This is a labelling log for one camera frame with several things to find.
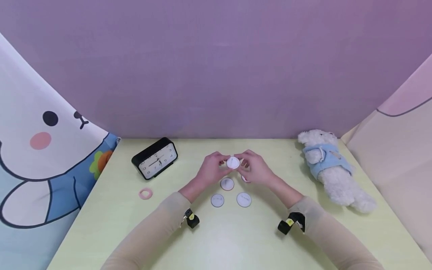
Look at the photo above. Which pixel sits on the person's left hand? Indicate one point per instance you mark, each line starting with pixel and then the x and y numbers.
pixel 210 170

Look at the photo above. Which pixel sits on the person's right hand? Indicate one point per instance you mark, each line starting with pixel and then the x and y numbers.
pixel 258 169

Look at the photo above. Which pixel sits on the person's right fingers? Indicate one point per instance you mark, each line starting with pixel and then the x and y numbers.
pixel 245 161

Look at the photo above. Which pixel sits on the person's left fingers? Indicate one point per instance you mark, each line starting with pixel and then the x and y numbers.
pixel 221 161

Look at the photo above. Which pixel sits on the white round jar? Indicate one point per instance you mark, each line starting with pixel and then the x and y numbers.
pixel 233 162

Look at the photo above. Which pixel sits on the person's left forearm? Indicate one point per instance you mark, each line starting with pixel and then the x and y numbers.
pixel 153 232

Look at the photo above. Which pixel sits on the person's right forearm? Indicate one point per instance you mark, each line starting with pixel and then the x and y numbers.
pixel 322 230

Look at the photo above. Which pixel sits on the pink round lid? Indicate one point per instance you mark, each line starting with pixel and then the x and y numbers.
pixel 246 179

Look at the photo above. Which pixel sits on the white round lid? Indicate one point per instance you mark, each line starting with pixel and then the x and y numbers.
pixel 217 200
pixel 243 199
pixel 227 183

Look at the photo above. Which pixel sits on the black wrist band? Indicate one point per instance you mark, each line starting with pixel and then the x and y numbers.
pixel 191 218
pixel 292 222

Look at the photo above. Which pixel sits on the black alarm clock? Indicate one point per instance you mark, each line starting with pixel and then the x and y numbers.
pixel 155 158

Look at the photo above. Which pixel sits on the white plush dog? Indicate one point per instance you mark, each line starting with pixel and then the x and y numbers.
pixel 332 168

